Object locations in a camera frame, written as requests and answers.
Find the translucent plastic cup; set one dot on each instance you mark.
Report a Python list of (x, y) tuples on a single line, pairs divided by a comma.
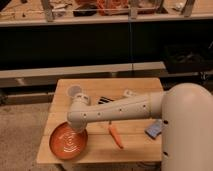
[(73, 90)]

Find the orange object on shelf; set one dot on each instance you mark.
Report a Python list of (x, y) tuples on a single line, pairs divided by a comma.
[(112, 7)]

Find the orange carrot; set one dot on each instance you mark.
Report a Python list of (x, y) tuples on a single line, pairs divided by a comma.
[(114, 133)]

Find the wooden table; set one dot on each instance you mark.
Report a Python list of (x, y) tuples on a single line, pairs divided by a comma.
[(101, 148)]

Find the long metal shelf beam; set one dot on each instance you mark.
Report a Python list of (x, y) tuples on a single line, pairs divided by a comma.
[(48, 76)]

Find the white tube bottle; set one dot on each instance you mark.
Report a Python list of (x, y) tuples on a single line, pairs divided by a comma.
[(129, 93)]

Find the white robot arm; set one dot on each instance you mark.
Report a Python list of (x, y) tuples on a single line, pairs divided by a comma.
[(187, 114)]

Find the blue sponge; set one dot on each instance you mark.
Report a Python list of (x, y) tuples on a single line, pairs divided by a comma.
[(155, 129)]

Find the black bin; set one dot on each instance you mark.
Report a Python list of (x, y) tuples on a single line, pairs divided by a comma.
[(188, 58)]

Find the orange ceramic bowl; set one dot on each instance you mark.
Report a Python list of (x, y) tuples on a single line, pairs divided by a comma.
[(65, 143)]

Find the black rectangular box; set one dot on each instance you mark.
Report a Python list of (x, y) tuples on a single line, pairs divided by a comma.
[(104, 100)]

